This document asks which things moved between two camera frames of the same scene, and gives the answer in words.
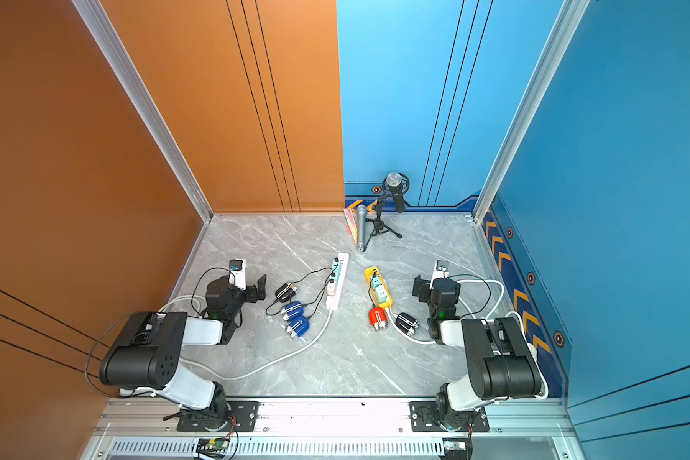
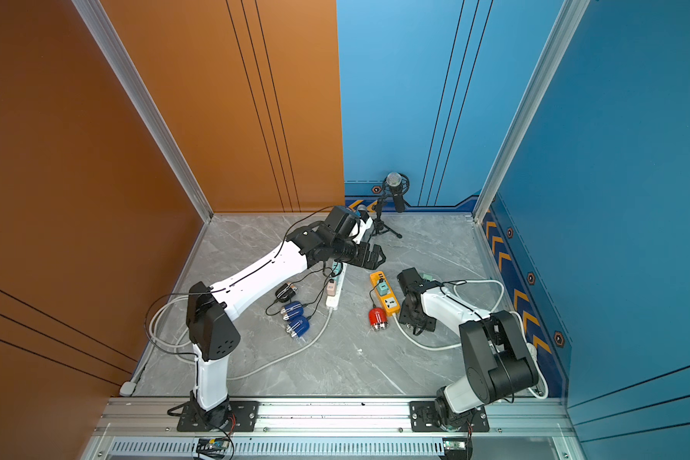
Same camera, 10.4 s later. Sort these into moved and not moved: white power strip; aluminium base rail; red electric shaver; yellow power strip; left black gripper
Moved: yellow power strip; left black gripper
Not moved: white power strip; red electric shaver; aluminium base rail
